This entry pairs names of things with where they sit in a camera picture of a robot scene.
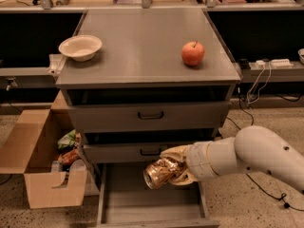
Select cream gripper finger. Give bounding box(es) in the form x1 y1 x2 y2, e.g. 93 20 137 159
160 144 190 162
168 170 198 185

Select crushed orange soda can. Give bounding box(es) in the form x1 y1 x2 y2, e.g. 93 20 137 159
143 158 185 189

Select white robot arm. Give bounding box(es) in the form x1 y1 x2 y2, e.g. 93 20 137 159
161 125 304 193

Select grey top drawer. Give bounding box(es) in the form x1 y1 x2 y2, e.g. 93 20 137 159
68 101 229 133

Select grey drawer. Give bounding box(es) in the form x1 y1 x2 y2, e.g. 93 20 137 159
97 162 219 228
82 142 193 163
68 101 229 133

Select grey bottom drawer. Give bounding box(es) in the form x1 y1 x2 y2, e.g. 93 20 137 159
97 162 219 228

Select grey drawer cabinet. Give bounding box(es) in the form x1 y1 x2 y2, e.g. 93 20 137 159
55 7 241 163

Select grey middle drawer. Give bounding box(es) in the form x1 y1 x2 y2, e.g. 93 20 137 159
82 142 193 163

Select red apple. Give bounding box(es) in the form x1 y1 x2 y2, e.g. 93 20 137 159
181 41 205 67

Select green snack bag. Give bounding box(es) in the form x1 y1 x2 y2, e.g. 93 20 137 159
57 129 76 149

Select orange snack bag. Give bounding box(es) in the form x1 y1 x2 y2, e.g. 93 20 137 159
58 149 80 165

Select white power strip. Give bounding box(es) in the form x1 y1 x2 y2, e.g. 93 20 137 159
271 59 293 68

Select white paper bowl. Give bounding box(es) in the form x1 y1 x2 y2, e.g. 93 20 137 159
59 35 103 62

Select open cardboard box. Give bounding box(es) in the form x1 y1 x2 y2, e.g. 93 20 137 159
0 93 88 209

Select white device beside cabinet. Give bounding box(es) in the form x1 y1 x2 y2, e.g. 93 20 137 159
47 54 67 78

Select black floor cable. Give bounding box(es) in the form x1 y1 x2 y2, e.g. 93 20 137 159
226 97 304 213

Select white charger cable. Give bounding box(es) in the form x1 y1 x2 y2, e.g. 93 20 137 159
246 60 274 107

